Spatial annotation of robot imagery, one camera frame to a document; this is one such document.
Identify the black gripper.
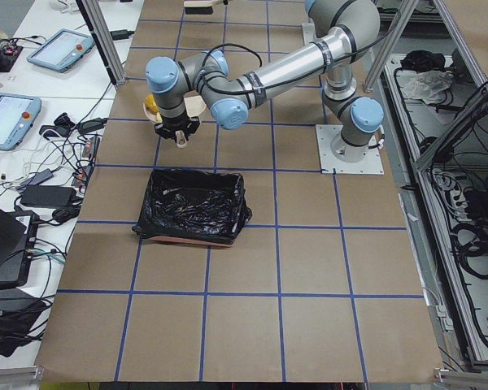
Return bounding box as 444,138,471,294
154,115,201,143

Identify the yellow trash ball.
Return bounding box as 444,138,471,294
145,94,159,115

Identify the beige plastic dustpan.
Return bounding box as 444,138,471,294
142,96,206,149

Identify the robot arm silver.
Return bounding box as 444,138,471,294
146,1,384,147

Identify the black bag lined bin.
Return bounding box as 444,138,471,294
132,169,252,247

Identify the upper blue teach pendant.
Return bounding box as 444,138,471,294
27,28,95,72

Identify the blue teach pendant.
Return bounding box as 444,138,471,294
27,28,95,72
0,93,41,151

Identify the black power adapter brick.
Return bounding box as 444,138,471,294
20,185,76,208

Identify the lower blue teach pendant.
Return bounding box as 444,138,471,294
0,93,41,151

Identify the black laptop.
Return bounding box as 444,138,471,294
0,209,39,289

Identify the white crumpled cloth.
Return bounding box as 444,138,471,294
402,70,454,105

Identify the white power strip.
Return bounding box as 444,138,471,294
434,170,471,220

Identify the aluminium frame post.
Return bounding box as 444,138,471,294
76,0,126,86

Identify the black coiled cable bundle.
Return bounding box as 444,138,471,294
449,221,488,281

